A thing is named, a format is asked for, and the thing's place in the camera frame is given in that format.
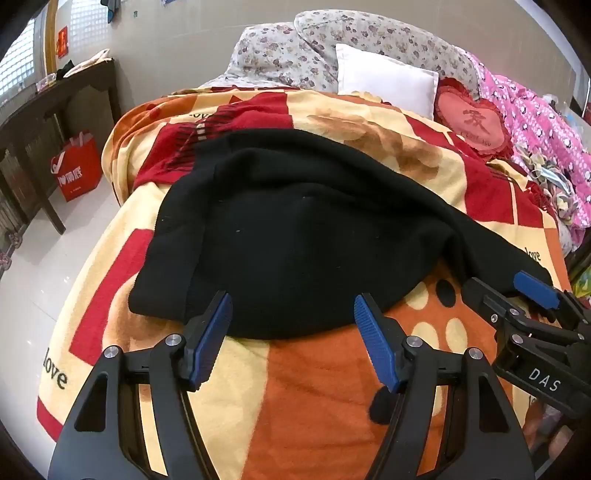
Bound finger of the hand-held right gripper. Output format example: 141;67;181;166
462;276;583;344
512;271;591;333

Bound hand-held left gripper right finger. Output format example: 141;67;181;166
353;293;539;480

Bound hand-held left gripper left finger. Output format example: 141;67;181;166
47;291;234;480

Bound black pants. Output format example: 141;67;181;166
128;128;555;341

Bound person's right hand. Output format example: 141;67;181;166
526;404;583;462

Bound orange red printed blanket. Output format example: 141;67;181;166
36;85;573;480

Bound multicolour crumpled cloth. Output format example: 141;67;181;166
512;143;591;227

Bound pink printed blanket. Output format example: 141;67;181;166
466;53;591;241

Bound red heart cushion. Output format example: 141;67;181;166
433;76;513;162

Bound red shopping bag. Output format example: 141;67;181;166
50;130;103;203

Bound white pillow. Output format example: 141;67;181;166
335;44;439;121

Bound dark wooden table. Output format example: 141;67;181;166
0;59;122;236

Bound beige cloth bag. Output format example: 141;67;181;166
76;47;114;70

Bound window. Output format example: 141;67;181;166
0;16;51;100

